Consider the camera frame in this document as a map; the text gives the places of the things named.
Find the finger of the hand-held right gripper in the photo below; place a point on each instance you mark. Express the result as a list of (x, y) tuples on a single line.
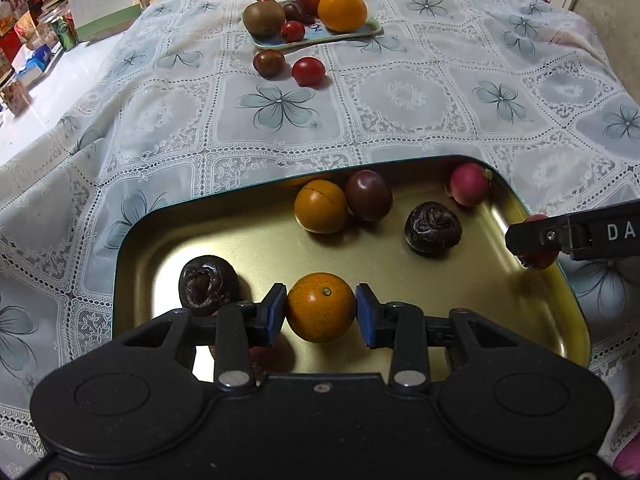
[(580, 234)]

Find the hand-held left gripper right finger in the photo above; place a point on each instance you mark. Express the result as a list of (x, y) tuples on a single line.
[(365, 316)]

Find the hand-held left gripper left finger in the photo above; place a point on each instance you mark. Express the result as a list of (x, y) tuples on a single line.
[(276, 311)]

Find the small orange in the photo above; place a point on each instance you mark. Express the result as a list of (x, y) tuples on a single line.
[(320, 206), (320, 307)]

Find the dark brown tomato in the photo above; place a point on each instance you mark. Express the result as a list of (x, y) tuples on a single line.
[(269, 63), (272, 357)]

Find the gold metal tray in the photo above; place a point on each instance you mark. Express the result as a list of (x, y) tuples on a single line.
[(400, 275)]

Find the dark mangosteen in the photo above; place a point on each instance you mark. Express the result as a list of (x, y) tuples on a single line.
[(207, 285), (432, 229)]

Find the pink red radish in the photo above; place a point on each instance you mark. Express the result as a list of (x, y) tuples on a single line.
[(470, 185)]

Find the purple passion fruit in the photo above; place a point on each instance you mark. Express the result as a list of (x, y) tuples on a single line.
[(367, 195)]

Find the white lace floral tablecloth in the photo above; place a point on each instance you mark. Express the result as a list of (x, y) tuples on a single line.
[(400, 110)]

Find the pink object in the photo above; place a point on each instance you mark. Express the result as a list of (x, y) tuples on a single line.
[(627, 460)]

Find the small red tomato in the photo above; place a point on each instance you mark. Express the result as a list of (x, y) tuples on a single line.
[(292, 31)]

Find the light blue rectangular plate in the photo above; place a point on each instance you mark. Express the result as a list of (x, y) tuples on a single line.
[(360, 34)]

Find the brown kiwi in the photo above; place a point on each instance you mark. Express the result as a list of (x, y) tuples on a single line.
[(263, 18)]

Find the dark plum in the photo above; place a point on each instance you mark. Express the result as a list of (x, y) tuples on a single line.
[(295, 11)]

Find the large orange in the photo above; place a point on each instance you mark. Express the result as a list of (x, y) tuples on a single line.
[(342, 9)]

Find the glass jar with black lid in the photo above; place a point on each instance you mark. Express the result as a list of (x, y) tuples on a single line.
[(15, 97)]

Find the blue tissue box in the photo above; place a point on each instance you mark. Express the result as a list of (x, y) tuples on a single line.
[(34, 63)]

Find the green drink can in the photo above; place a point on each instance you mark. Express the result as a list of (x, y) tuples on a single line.
[(65, 33)]

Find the desk calendar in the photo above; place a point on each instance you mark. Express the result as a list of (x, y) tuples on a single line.
[(102, 5)]

